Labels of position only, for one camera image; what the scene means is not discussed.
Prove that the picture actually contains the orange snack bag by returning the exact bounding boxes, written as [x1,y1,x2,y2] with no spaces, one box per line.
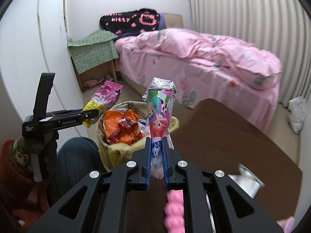
[103,109,143,145]

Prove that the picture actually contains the colourful cartoon candy wrapper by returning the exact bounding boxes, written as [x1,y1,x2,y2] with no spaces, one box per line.
[142,77,176,179]

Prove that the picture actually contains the pink yellow snack packet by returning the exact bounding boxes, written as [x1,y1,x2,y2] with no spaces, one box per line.
[83,81,123,128]

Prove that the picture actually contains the yellow trash bag bin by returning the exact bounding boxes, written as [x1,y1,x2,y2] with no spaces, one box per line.
[95,100,180,173]

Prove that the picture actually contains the left hand in camouflage glove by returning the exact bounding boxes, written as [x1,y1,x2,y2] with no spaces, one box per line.
[8,131,59,183]

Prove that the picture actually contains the blue jeans leg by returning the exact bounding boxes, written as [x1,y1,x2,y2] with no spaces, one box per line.
[46,137,107,207]

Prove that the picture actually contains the black phone on left gripper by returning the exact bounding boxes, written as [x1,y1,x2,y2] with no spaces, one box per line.
[33,73,55,122]

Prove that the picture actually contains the pink caterpillar toy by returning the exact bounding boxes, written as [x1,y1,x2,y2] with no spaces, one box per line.
[164,190,185,232]

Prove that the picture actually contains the green checkered cloth nightstand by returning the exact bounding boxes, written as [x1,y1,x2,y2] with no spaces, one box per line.
[67,30,119,89]

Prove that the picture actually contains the green white milk pouch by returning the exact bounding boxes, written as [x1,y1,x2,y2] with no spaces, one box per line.
[229,164,265,199]

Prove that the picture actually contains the pink floral bed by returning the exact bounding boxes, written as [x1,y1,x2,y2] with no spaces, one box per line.
[115,28,280,132]

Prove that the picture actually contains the pink pillow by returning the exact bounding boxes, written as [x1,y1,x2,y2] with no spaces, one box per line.
[217,43,282,90]

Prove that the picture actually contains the black pink hello kitty cushion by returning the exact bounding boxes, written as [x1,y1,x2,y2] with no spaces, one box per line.
[100,8,160,35]

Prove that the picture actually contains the white plastic bag on floor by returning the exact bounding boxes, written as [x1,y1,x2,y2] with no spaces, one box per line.
[287,96,307,135]

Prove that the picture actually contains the striped beige curtain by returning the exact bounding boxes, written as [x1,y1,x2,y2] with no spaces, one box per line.
[190,0,310,106]

